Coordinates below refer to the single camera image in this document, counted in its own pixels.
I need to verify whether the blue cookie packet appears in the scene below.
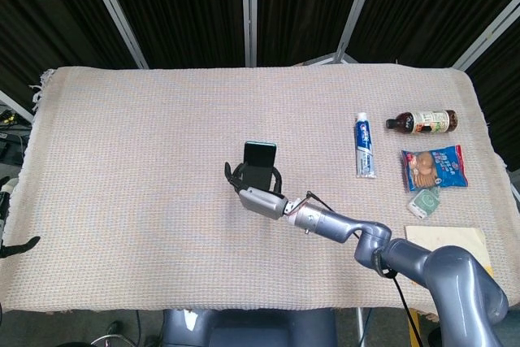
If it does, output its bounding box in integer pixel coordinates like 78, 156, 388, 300
401, 144, 469, 193

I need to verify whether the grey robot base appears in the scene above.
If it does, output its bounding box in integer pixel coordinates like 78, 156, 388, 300
162, 308, 338, 347

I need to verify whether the black folding screen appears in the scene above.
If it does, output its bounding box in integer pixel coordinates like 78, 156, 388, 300
0, 0, 520, 193

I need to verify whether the blue white toothpaste tube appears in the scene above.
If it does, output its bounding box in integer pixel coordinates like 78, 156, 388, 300
354, 111, 378, 180

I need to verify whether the black smartphone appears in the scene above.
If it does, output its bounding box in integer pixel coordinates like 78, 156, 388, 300
242, 141, 278, 191

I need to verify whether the beige woven tablecloth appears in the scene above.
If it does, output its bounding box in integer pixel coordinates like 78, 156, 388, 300
0, 63, 520, 322

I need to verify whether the dark sauce bottle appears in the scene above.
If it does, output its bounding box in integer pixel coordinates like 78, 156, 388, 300
384, 108, 461, 135

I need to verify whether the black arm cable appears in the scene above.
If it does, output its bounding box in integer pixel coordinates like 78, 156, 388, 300
305, 189, 421, 347

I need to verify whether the small green white packet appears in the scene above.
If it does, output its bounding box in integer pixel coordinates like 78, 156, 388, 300
406, 188, 442, 219

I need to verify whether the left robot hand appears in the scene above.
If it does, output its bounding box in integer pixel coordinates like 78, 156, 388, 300
0, 176, 41, 259

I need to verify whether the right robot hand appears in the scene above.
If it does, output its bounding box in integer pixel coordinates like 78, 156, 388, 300
223, 162, 290, 220

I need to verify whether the beige yellow notebook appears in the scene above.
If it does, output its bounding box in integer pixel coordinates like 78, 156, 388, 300
404, 224, 494, 287

